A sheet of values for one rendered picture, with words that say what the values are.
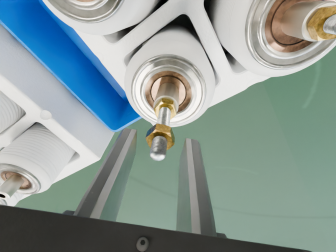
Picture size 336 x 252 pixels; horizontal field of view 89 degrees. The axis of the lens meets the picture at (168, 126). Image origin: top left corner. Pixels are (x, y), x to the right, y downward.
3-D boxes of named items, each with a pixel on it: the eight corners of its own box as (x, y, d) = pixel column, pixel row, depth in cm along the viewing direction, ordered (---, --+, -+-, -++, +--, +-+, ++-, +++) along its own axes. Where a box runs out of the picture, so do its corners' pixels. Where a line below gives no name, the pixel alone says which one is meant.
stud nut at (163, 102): (165, 120, 16) (164, 125, 15) (151, 108, 15) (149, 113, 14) (180, 106, 15) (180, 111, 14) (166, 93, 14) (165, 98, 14)
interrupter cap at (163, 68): (136, 121, 20) (135, 124, 20) (127, 53, 16) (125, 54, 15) (201, 123, 20) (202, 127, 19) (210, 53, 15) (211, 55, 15)
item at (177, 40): (151, 77, 35) (128, 129, 21) (148, 23, 30) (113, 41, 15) (198, 78, 35) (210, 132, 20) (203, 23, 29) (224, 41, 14)
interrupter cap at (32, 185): (-15, 171, 28) (-19, 175, 28) (7, 155, 25) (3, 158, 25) (27, 195, 32) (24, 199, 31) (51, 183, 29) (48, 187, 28)
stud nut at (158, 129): (160, 148, 13) (159, 156, 12) (143, 134, 12) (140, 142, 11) (179, 133, 12) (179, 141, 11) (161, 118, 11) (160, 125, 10)
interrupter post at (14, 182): (8, 175, 28) (-11, 193, 26) (15, 171, 27) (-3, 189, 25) (21, 183, 29) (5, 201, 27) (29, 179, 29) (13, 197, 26)
